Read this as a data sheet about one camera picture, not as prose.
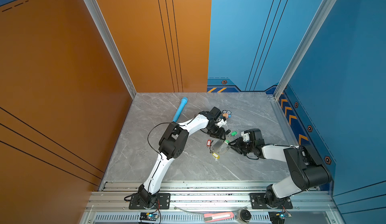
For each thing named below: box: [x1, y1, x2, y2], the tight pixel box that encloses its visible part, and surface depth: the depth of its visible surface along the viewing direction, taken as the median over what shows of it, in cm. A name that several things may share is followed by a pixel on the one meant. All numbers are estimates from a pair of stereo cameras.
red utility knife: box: [204, 211, 235, 223], surface depth 71 cm
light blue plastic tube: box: [172, 96, 189, 123], surface depth 111 cm
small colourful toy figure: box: [222, 109, 232, 119], surface depth 111 cm
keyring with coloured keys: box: [206, 139, 221, 160], surface depth 93 cm
